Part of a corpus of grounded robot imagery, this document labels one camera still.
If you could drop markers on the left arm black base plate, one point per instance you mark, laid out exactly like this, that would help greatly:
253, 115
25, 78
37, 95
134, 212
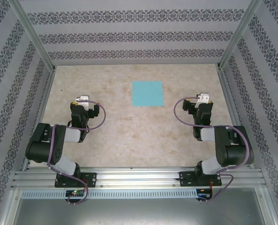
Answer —
92, 178

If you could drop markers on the long aluminium mounting rail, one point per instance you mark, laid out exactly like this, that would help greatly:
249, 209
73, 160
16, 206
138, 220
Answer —
139, 175

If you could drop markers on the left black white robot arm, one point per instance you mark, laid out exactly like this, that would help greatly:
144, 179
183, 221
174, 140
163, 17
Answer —
40, 145

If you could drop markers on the aluminium frame post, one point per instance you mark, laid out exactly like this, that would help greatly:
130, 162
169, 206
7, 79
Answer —
239, 30
32, 30

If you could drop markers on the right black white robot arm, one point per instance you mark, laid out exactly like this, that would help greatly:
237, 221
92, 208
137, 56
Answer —
235, 150

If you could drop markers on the grey metal sheet panel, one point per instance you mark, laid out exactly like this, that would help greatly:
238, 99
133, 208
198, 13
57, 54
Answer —
139, 213

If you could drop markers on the aluminium side rail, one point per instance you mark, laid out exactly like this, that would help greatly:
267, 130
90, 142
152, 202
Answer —
40, 117
235, 117

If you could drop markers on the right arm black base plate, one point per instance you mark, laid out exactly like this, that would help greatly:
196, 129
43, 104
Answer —
184, 179

